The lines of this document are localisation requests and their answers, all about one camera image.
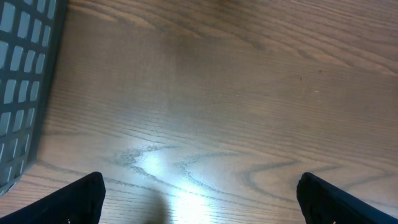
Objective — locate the grey plastic basket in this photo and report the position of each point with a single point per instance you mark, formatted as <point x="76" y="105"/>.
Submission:
<point x="31" y="32"/>

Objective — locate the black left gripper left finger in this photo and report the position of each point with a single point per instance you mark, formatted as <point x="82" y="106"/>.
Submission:
<point x="78" y="202"/>

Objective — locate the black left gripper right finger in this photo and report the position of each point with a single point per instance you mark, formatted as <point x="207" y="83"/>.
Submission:
<point x="322" y="202"/>

